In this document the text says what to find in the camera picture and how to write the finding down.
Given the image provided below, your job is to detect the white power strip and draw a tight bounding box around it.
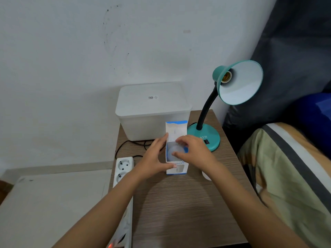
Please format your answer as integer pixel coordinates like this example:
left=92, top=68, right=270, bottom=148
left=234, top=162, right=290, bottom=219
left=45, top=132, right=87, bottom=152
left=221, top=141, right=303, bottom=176
left=106, top=157, right=135, bottom=248

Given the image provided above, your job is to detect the person's right hand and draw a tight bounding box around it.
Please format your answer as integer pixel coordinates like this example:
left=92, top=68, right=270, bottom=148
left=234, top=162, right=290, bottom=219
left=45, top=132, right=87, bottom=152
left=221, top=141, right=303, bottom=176
left=172, top=135, right=221, bottom=174

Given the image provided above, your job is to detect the person's left hand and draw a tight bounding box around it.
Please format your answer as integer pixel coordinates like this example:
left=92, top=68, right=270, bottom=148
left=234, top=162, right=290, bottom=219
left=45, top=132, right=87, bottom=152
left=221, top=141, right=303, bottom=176
left=135, top=133, right=178, bottom=179

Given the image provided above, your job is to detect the person's right forearm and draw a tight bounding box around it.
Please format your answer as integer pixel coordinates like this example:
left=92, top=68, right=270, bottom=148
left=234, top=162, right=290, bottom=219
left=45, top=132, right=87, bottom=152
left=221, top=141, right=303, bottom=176
left=202, top=162, right=311, bottom=248

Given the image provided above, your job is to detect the white light bulb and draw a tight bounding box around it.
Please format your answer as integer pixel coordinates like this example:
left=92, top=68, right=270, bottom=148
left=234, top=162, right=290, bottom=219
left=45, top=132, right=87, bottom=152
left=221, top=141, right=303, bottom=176
left=168, top=142, right=187, bottom=162

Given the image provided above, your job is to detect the dark grey headboard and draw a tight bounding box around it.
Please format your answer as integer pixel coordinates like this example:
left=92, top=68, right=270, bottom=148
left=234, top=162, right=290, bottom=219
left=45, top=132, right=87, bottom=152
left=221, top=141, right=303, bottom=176
left=222, top=0, right=331, bottom=154

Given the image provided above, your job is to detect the blue pillow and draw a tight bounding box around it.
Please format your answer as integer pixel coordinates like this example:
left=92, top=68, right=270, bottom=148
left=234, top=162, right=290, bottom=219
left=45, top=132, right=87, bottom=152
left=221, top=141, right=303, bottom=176
left=292, top=93, right=331, bottom=160

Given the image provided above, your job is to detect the black cable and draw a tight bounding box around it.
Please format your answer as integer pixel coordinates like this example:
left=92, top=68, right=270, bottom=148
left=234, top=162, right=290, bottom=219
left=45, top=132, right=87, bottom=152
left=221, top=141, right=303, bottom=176
left=115, top=139, right=166, bottom=160

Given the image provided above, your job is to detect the white plastic storage box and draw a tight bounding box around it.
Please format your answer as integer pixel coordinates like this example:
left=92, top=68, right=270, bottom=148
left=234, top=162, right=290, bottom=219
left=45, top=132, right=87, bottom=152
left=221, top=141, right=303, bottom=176
left=115, top=82, right=193, bottom=142

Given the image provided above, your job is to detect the white and blue bulb box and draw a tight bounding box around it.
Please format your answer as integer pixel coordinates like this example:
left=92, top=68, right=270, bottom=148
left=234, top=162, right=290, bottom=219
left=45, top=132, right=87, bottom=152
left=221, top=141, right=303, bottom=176
left=165, top=120, right=189, bottom=175

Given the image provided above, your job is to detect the person's left forearm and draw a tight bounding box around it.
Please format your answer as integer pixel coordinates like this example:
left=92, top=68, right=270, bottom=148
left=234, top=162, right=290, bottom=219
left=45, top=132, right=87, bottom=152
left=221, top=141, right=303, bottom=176
left=52, top=165, right=156, bottom=248

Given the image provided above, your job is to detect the white low cabinet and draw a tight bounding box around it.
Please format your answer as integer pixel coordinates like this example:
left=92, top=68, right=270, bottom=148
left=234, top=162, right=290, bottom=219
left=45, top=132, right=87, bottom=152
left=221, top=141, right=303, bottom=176
left=0, top=169, right=113, bottom=248

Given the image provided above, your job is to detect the teal desk lamp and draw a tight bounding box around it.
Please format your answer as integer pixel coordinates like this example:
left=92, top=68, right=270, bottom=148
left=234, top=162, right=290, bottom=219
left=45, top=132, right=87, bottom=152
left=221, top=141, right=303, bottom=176
left=187, top=60, right=264, bottom=153

